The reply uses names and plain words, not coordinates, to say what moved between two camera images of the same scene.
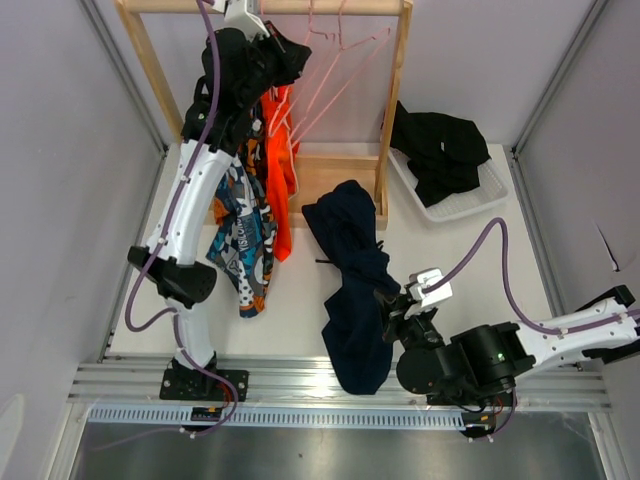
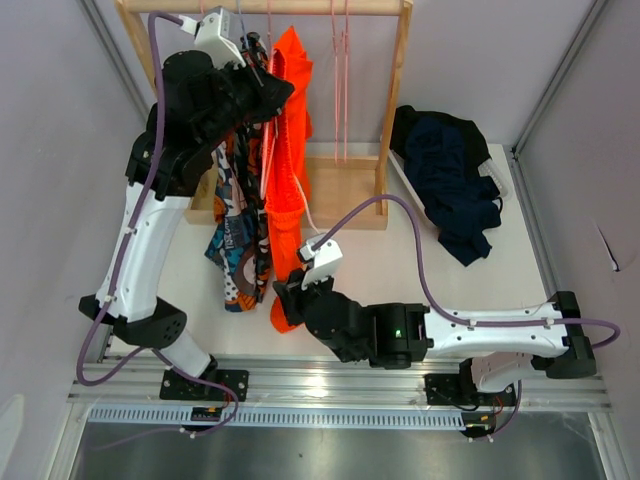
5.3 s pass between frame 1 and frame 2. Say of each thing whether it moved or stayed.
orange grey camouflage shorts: moved
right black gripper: moved
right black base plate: stayed
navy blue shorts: moved
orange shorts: moved
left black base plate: stayed
